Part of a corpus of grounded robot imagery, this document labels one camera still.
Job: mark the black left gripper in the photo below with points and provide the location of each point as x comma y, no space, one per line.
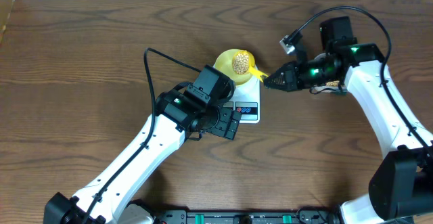
227,123

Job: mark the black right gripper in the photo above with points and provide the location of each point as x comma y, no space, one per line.
291,77

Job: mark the yellow plastic scoop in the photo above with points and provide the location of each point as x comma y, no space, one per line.
242,64

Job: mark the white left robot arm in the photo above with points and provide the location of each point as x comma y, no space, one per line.
188,108

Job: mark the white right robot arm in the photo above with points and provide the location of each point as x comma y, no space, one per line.
402,185

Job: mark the white digital kitchen scale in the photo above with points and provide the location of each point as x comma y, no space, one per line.
246,100

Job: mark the yellow bowl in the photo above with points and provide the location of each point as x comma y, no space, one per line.
224,64

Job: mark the clear container of soybeans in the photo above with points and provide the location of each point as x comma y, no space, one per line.
335,87

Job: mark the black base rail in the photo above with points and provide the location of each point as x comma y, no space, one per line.
304,215

